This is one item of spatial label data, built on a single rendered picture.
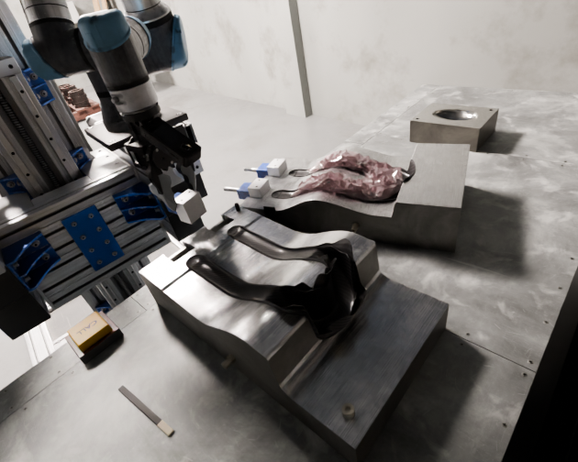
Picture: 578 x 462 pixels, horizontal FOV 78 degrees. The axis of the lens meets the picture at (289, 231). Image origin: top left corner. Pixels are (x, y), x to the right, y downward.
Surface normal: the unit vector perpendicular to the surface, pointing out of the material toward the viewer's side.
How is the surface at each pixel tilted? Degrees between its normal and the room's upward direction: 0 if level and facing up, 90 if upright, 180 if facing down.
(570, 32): 90
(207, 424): 0
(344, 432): 0
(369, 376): 0
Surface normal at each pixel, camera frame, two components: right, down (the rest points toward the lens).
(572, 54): -0.74, 0.51
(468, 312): -0.18, -0.78
